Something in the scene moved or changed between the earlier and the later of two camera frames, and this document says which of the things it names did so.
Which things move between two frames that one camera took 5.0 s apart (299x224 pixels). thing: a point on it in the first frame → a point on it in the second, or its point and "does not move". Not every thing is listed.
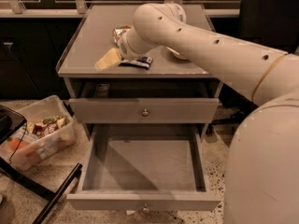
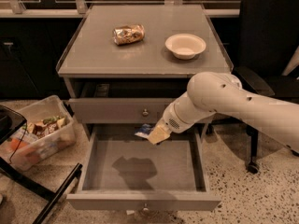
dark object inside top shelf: x=102 y=90 does not move
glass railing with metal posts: x=72 y=0 does not move
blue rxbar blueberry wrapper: x=143 y=63 → x=143 y=130
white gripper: x=123 y=48 → x=169 y=118
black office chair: x=268 y=17 does not move
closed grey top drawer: x=143 y=110 does not move
